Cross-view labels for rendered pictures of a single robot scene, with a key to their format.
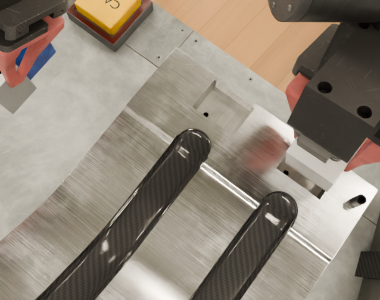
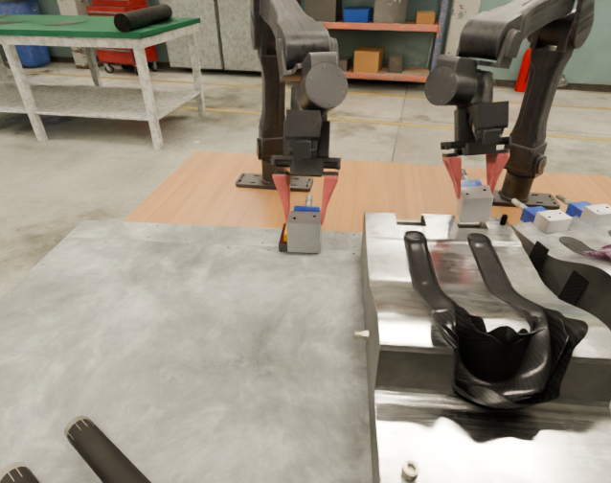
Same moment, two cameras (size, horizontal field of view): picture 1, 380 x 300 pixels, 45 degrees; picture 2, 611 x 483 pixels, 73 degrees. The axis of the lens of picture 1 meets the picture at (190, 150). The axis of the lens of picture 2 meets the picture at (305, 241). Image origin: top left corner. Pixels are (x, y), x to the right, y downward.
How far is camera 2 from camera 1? 55 cm
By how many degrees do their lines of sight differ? 44
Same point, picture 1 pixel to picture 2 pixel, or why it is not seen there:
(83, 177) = (376, 269)
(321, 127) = (491, 117)
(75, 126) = (328, 288)
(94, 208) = (396, 277)
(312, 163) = (478, 196)
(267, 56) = not seen: hidden behind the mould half
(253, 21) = not seen: hidden behind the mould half
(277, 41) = not seen: hidden behind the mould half
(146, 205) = (419, 266)
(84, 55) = (302, 261)
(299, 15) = (457, 90)
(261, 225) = (478, 249)
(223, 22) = (358, 224)
